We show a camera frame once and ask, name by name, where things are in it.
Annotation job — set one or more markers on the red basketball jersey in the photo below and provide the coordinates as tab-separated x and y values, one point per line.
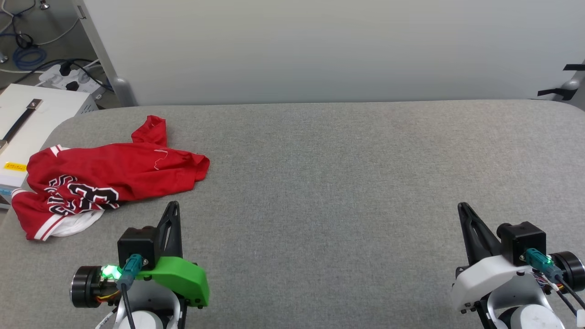
114	169

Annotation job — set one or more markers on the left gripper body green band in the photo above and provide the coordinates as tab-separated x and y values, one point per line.
178	274

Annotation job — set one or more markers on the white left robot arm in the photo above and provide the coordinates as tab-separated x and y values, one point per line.
146	320

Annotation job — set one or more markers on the small metal foot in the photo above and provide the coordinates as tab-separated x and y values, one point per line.
44	4

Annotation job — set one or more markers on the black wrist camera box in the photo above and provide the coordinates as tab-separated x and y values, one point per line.
523	242
137	244

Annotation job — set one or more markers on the white partition panel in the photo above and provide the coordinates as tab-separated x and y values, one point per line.
320	45

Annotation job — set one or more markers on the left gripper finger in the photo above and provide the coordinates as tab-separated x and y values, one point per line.
168	228
178	237

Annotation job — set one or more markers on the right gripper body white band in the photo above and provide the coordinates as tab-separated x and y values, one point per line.
484	278

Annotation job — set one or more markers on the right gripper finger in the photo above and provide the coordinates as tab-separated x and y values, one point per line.
470	242
485	244

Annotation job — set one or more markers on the short black tape strip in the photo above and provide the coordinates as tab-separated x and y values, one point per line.
575	67

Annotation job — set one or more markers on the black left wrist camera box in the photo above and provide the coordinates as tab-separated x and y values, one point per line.
137	244

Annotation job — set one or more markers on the white power strip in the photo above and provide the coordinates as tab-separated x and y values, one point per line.
57	78

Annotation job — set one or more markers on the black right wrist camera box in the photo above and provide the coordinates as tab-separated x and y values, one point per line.
523	242

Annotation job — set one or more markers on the yellow sticker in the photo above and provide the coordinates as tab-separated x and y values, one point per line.
14	166

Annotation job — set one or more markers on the white equipment box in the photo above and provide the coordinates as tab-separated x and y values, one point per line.
50	109

